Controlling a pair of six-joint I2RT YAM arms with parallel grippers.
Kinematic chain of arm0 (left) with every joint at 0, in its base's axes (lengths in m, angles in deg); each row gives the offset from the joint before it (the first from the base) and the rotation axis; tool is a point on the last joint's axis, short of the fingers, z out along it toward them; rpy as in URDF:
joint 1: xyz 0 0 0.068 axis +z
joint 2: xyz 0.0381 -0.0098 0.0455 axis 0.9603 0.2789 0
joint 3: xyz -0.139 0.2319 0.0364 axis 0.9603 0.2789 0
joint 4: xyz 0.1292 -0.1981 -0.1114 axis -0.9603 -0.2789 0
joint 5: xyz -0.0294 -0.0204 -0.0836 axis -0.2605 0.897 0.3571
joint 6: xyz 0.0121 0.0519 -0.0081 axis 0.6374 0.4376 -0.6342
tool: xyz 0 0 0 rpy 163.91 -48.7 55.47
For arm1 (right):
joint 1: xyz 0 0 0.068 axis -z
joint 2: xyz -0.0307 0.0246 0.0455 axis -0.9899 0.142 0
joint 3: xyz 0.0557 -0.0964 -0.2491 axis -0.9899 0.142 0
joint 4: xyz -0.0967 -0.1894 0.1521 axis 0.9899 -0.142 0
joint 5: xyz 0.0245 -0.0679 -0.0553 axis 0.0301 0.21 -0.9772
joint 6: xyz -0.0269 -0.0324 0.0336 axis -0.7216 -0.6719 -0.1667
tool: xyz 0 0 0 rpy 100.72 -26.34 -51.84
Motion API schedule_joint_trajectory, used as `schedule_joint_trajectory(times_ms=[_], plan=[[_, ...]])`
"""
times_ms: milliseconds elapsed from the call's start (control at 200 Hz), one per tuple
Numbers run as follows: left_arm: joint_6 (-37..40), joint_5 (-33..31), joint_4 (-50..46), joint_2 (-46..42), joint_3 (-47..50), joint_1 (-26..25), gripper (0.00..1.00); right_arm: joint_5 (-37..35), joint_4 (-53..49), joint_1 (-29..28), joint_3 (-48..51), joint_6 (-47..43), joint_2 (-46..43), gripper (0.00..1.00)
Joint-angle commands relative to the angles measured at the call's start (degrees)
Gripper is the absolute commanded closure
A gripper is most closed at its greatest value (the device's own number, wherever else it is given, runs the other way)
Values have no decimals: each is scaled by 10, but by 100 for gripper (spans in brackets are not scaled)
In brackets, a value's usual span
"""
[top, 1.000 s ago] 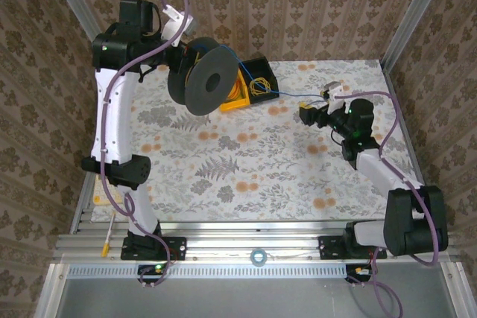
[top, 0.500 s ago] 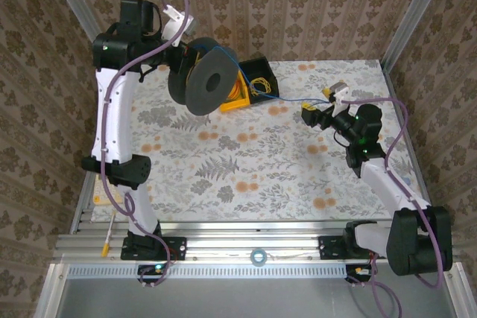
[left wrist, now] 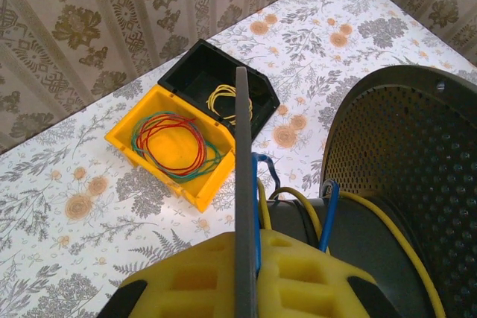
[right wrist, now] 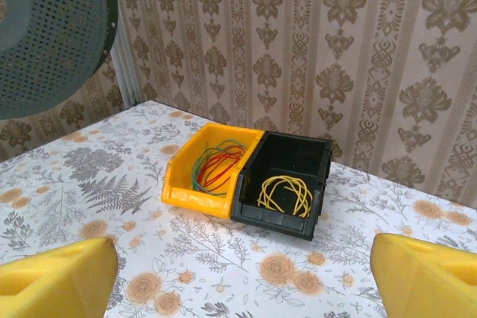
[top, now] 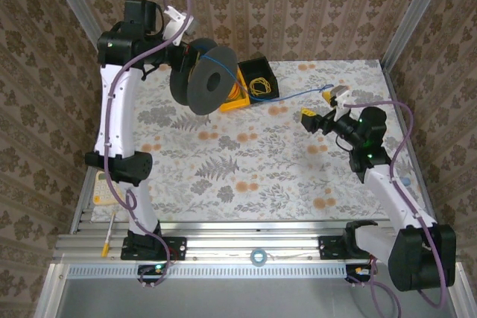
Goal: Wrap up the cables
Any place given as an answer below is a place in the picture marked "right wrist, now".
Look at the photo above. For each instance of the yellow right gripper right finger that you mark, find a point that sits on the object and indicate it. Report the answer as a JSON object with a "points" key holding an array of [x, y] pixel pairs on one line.
{"points": [[428, 284]]}

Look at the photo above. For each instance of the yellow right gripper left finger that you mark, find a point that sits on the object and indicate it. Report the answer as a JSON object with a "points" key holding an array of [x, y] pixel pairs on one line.
{"points": [[56, 284]]}

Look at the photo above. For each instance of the floral tablecloth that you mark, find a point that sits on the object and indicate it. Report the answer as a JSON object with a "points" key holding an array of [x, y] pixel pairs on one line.
{"points": [[238, 266]]}

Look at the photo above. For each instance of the yellow storage bin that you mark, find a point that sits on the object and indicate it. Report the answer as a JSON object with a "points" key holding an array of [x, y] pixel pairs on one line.
{"points": [[197, 200]]}

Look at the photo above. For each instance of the black storage bin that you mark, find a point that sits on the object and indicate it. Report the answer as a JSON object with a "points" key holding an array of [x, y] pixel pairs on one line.
{"points": [[275, 221]]}

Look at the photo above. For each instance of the aluminium frame post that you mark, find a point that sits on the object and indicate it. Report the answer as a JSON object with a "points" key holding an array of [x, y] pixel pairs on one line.
{"points": [[126, 79]]}

